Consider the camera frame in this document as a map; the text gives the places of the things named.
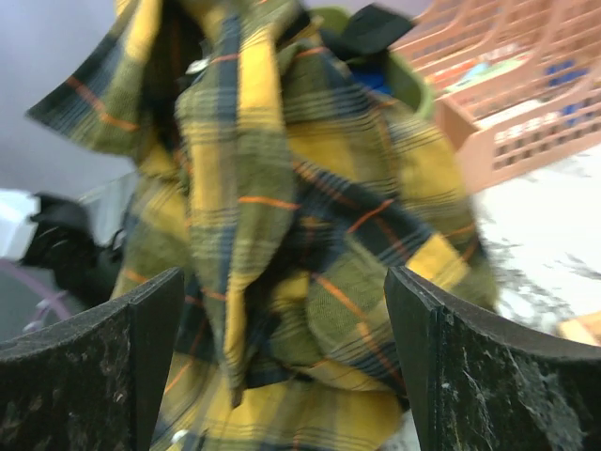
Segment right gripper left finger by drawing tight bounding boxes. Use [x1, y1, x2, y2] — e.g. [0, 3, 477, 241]
[1, 268, 184, 450]

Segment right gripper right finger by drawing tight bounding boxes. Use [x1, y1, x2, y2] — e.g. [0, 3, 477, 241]
[385, 268, 600, 451]

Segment yellow plaid shirt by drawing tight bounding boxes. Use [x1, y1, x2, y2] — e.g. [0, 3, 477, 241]
[28, 1, 498, 450]

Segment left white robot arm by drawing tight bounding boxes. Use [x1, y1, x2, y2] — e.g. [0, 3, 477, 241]
[1, 188, 125, 308]

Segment black shirt in bin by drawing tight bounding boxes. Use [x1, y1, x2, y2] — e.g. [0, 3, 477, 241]
[320, 4, 415, 61]

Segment wooden clothes rack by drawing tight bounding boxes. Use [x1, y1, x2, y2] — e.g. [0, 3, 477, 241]
[557, 311, 601, 347]

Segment small boxes in organizer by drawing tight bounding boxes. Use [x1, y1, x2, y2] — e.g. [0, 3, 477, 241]
[436, 45, 600, 148]

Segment green plastic laundry bin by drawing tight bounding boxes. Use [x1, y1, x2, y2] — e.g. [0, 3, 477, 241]
[310, 6, 434, 120]

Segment blue garment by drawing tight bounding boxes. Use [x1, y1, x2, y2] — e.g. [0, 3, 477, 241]
[349, 64, 393, 96]

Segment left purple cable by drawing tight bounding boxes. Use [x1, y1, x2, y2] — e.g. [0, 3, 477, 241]
[0, 259, 76, 334]

